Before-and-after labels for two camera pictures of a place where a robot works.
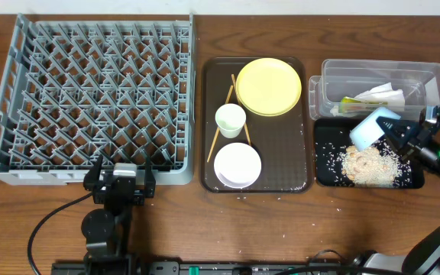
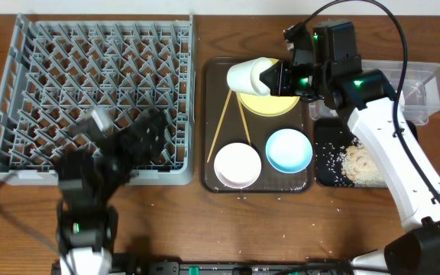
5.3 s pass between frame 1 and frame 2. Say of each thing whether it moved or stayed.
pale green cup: moved
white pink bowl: stayed
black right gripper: moved
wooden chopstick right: stayed
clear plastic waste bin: stayed
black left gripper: moved
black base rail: stayed
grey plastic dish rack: stayed
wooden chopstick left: stayed
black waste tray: stayed
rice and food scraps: stayed
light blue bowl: moved
